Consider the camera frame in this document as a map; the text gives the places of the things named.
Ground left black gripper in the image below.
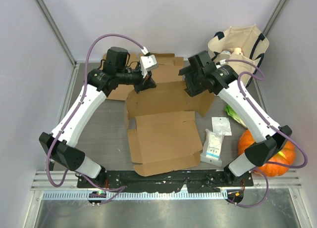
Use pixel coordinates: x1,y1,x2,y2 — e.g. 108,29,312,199
117,64,157,94

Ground brown cardboard box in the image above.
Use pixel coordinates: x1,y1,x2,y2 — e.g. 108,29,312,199
125,81,215,177

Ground white packet with blue label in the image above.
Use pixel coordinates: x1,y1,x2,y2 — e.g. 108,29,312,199
200,129,224,167

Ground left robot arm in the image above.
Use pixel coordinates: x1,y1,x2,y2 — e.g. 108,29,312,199
39,47,158,188

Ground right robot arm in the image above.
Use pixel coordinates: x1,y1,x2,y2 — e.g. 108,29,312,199
178,50,292,186

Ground flat brown cardboard sheet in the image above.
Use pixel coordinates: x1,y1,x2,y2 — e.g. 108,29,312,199
103,52,185,101

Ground white bottle in bag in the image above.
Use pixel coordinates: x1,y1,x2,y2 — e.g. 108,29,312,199
221,47,243,56

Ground green lettuce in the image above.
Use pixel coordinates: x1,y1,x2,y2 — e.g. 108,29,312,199
224,105,247,129

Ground clear plastic pouch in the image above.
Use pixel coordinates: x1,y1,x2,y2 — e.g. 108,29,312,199
211,117,232,136

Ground beige canvas tote bag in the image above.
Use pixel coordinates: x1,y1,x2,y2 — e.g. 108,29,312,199
207,24,270,88

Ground orange pumpkin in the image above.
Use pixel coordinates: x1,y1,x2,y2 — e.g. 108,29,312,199
237,130,296,177

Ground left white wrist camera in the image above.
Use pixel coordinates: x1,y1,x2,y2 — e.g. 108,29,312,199
139,46,159,78

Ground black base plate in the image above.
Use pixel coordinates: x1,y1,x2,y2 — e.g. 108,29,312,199
91,169,254,193

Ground slotted cable duct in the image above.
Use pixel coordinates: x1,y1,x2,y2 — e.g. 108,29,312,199
42,190,227,201

